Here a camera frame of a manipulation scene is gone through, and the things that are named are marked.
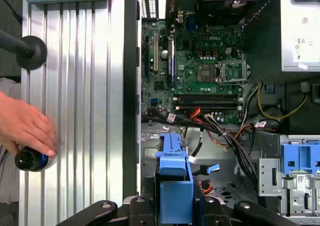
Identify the black RAM slot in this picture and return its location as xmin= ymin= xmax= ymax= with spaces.
xmin=174 ymin=96 xmax=244 ymax=101
xmin=174 ymin=105 xmax=244 ymax=111
xmin=174 ymin=101 xmax=244 ymax=106
xmin=174 ymin=93 xmax=244 ymax=98

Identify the CPU socket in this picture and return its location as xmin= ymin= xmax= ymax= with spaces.
xmin=196 ymin=63 xmax=218 ymax=84

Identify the green motherboard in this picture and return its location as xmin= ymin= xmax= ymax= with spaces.
xmin=141 ymin=19 xmax=245 ymax=125

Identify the black wire with blue tab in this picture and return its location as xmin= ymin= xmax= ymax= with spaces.
xmin=192 ymin=163 xmax=221 ymax=177

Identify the grey power supply unit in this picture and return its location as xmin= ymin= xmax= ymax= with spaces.
xmin=241 ymin=0 xmax=320 ymax=83

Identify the black open PC case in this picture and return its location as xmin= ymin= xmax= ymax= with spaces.
xmin=122 ymin=0 xmax=320 ymax=226

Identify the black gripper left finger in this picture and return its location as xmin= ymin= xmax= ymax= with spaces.
xmin=56 ymin=195 xmax=156 ymax=226

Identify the metal drive cage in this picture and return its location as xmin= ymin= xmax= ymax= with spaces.
xmin=258 ymin=134 xmax=320 ymax=219

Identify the black wire bundle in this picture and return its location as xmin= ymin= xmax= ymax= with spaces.
xmin=141 ymin=112 xmax=259 ymax=188

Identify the hard disk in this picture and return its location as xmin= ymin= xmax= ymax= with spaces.
xmin=154 ymin=132 xmax=195 ymax=226

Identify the yellow wire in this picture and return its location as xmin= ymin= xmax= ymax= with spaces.
xmin=256 ymin=82 xmax=309 ymax=120

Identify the blue black expansion slot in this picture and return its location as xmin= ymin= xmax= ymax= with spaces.
xmin=167 ymin=39 xmax=175 ymax=87

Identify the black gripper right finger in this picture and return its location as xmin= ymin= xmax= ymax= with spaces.
xmin=199 ymin=196 xmax=298 ymax=226

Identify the black wire with white plug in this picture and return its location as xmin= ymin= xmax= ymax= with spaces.
xmin=187 ymin=127 xmax=205 ymax=164

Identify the person's bare hand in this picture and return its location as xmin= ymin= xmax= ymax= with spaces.
xmin=0 ymin=89 xmax=58 ymax=158

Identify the black case fan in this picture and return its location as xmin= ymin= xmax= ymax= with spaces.
xmin=198 ymin=0 xmax=258 ymax=25

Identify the orange red wire bundle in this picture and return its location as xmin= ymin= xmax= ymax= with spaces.
xmin=188 ymin=107 xmax=202 ymax=123

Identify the orange flat wire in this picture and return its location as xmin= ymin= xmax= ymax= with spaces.
xmin=200 ymin=179 xmax=214 ymax=195

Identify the blue drive carrier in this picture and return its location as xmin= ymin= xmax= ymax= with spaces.
xmin=280 ymin=140 xmax=320 ymax=175

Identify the beige expansion slot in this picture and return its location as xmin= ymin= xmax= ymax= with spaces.
xmin=153 ymin=32 xmax=159 ymax=72

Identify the round black tool blue ring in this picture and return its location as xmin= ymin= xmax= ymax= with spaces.
xmin=14 ymin=146 xmax=50 ymax=173

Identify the metal socket cover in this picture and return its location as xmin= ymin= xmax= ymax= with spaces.
xmin=216 ymin=60 xmax=252 ymax=84

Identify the thin locking lever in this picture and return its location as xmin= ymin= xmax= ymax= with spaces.
xmin=219 ymin=78 xmax=252 ymax=87

